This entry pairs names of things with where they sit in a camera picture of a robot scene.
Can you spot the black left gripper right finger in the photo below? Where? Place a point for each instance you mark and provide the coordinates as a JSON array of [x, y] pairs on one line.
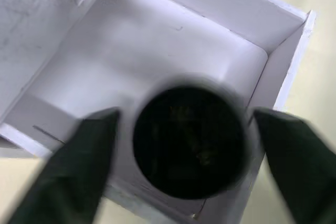
[[296, 166]]

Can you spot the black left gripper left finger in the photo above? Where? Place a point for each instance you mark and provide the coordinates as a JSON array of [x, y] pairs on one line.
[[63, 171]]

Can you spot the black round compact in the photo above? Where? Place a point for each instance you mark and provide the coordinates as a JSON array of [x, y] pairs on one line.
[[189, 140]]

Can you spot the white organizer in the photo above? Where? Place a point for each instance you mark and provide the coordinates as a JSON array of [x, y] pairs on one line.
[[157, 51]]

